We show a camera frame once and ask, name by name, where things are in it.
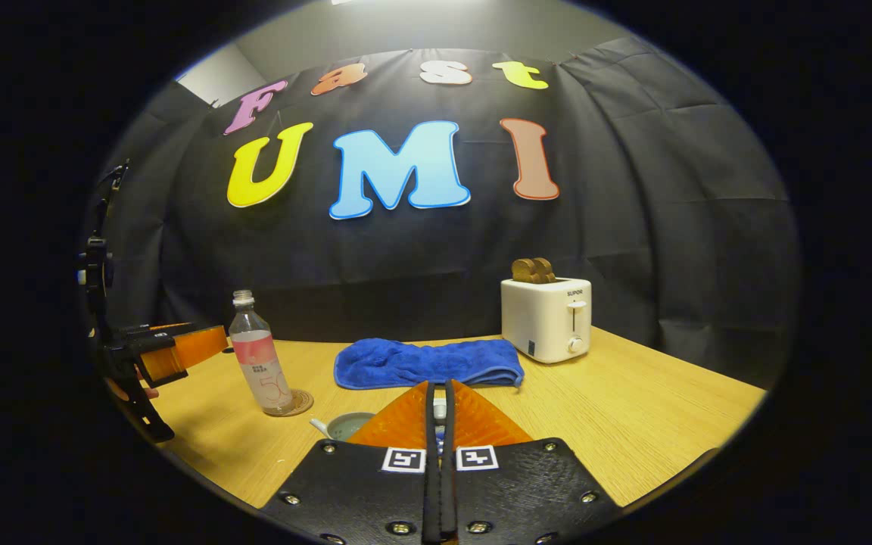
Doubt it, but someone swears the clear water bottle pink label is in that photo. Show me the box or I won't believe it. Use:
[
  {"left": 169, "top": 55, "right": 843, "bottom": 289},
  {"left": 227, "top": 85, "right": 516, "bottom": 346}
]
[{"left": 228, "top": 290, "right": 295, "bottom": 416}]

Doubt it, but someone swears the black backdrop cloth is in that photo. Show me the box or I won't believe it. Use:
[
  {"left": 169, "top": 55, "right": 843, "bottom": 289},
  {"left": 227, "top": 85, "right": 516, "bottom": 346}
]
[{"left": 88, "top": 34, "right": 800, "bottom": 394}]

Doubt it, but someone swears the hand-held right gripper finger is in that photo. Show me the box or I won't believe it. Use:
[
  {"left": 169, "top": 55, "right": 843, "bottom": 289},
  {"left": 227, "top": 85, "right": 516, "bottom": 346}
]
[
  {"left": 258, "top": 381, "right": 438, "bottom": 545},
  {"left": 441, "top": 378, "right": 622, "bottom": 545}
]

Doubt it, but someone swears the white teacup blue pattern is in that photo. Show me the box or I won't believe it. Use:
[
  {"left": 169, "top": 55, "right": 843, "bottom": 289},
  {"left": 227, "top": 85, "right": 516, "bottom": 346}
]
[{"left": 309, "top": 412, "right": 376, "bottom": 441}]

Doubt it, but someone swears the blue towel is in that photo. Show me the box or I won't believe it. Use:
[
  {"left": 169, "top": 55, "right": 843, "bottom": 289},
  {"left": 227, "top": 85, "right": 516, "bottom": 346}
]
[{"left": 333, "top": 338, "right": 525, "bottom": 391}]

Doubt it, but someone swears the white toaster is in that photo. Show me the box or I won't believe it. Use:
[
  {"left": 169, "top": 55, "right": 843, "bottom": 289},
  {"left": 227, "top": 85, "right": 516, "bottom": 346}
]
[{"left": 501, "top": 277, "right": 593, "bottom": 365}]

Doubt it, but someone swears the round wooden coaster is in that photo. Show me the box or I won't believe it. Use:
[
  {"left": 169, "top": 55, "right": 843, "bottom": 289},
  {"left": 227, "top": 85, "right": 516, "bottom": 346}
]
[{"left": 263, "top": 388, "right": 314, "bottom": 418}]

